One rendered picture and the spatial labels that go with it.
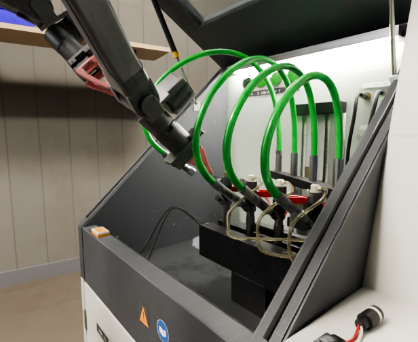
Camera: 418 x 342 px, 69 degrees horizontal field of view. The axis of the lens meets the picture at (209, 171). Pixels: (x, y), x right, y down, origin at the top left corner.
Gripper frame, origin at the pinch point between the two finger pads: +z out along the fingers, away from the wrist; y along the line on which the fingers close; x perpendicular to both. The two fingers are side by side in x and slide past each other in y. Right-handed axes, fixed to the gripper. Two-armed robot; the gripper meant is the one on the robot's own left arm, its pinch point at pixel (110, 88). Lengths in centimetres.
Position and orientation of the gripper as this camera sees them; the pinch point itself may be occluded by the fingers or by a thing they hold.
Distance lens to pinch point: 80.5
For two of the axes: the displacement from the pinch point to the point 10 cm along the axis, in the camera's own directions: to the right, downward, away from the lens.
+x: -7.0, 7.0, -1.3
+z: 7.1, 7.0, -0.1
